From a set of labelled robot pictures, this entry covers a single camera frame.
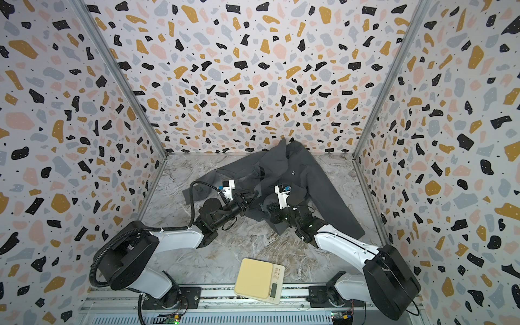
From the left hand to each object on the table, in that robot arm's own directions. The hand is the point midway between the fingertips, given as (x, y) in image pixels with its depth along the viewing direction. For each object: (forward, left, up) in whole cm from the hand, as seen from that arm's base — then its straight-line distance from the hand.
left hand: (259, 191), depth 76 cm
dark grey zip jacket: (+22, -12, -13) cm, 28 cm away
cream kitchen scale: (-26, 0, -22) cm, 34 cm away
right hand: (-1, -2, -8) cm, 8 cm away
